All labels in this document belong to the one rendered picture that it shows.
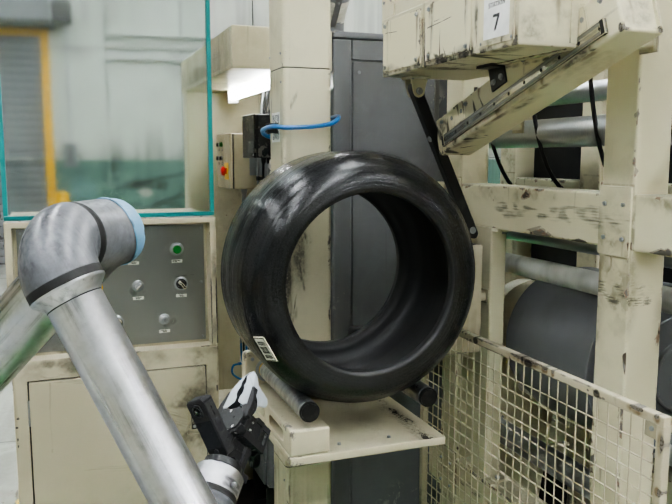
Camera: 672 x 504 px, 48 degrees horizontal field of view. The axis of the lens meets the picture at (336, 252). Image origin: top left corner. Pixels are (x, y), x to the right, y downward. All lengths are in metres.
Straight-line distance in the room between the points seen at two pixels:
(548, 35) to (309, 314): 0.92
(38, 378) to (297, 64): 1.07
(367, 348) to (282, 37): 0.80
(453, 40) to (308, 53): 0.43
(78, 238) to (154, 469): 0.35
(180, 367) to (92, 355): 1.09
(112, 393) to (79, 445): 1.11
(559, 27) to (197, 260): 1.20
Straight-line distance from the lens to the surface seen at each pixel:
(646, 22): 1.50
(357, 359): 1.89
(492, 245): 2.09
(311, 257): 1.93
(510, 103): 1.70
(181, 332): 2.21
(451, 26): 1.66
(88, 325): 1.13
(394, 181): 1.59
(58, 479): 2.26
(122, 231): 1.25
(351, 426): 1.81
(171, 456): 1.13
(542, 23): 1.48
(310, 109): 1.91
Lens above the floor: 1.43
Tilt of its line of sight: 7 degrees down
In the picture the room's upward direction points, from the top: straight up
